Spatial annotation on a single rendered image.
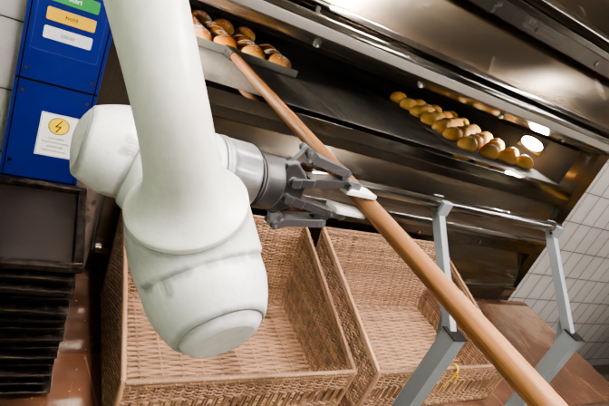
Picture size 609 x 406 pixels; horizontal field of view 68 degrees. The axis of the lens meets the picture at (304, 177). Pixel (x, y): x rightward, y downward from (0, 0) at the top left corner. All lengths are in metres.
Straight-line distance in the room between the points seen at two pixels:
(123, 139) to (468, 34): 1.18
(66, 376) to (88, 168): 0.74
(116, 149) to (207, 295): 0.19
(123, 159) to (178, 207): 0.14
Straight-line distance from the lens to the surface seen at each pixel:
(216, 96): 1.18
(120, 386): 0.97
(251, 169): 0.55
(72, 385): 1.15
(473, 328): 0.58
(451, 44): 1.43
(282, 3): 1.01
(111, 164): 0.48
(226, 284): 0.36
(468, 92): 1.34
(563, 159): 2.30
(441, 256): 1.13
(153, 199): 0.35
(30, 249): 0.94
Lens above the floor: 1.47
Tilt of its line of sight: 21 degrees down
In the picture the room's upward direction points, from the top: 24 degrees clockwise
